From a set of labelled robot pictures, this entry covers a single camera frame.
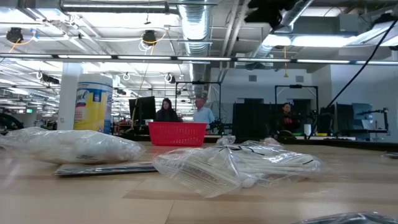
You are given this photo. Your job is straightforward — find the cotton swabs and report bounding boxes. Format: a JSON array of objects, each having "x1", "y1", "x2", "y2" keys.
[{"x1": 151, "y1": 143, "x2": 324, "y2": 199}]

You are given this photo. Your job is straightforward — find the red toothbrush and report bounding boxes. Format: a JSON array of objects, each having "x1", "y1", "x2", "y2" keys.
[{"x1": 241, "y1": 136, "x2": 282, "y2": 147}]

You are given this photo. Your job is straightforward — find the black comb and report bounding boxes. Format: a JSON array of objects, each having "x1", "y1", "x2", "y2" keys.
[
  {"x1": 54, "y1": 161, "x2": 159, "y2": 178},
  {"x1": 289, "y1": 212, "x2": 398, "y2": 224}
]

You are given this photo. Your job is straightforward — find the person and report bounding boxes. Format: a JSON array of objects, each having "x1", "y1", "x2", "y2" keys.
[
  {"x1": 155, "y1": 98, "x2": 183, "y2": 123},
  {"x1": 276, "y1": 102, "x2": 301, "y2": 133},
  {"x1": 192, "y1": 97, "x2": 216, "y2": 125}
]

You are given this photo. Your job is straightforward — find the red plastic basket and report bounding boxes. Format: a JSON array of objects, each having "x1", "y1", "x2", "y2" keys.
[{"x1": 147, "y1": 121, "x2": 208, "y2": 147}]

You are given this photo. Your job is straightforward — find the black partition screen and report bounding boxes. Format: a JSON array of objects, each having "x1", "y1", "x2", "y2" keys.
[{"x1": 232, "y1": 102, "x2": 312, "y2": 141}]

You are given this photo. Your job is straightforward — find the overhead light bar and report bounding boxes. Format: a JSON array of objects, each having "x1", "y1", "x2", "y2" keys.
[{"x1": 0, "y1": 52, "x2": 398, "y2": 65}]

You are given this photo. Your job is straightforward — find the black computer monitor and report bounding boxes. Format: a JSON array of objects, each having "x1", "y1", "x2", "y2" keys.
[{"x1": 129, "y1": 95, "x2": 157, "y2": 126}]

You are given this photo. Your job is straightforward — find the Lysol wipes canister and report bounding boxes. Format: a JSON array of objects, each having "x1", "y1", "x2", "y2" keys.
[{"x1": 73, "y1": 73, "x2": 114, "y2": 134}]

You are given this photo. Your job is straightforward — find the cotton pads in clear bag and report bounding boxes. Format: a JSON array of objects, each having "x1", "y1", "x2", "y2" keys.
[{"x1": 6, "y1": 129, "x2": 146, "y2": 166}]

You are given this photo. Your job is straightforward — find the white building column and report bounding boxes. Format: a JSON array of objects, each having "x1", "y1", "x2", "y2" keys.
[{"x1": 57, "y1": 62, "x2": 84, "y2": 131}]

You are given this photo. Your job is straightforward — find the ceiling light fixture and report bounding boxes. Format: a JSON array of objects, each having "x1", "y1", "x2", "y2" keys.
[{"x1": 262, "y1": 32, "x2": 398, "y2": 48}]

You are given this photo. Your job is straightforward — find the grey screen panel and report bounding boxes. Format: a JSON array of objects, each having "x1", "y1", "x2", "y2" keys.
[{"x1": 352, "y1": 102, "x2": 374, "y2": 131}]

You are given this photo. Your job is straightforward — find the ribbed silver ventilation duct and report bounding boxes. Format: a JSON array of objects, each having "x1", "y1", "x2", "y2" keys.
[{"x1": 177, "y1": 0, "x2": 216, "y2": 103}]

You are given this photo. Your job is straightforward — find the slanted silver ventilation duct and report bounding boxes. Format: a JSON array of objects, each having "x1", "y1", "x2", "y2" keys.
[{"x1": 245, "y1": 0, "x2": 315, "y2": 71}]

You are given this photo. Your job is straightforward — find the black ceiling cable reel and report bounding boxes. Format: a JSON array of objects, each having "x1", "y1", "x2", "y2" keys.
[
  {"x1": 141, "y1": 29, "x2": 158, "y2": 47},
  {"x1": 6, "y1": 27, "x2": 24, "y2": 44}
]

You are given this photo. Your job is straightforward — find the yellow hanging cord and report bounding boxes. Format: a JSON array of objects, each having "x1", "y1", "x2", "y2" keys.
[{"x1": 282, "y1": 46, "x2": 289, "y2": 78}]

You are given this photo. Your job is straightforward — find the black aluminium table frame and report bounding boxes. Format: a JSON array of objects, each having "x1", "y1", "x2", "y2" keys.
[{"x1": 113, "y1": 133, "x2": 398, "y2": 153}]

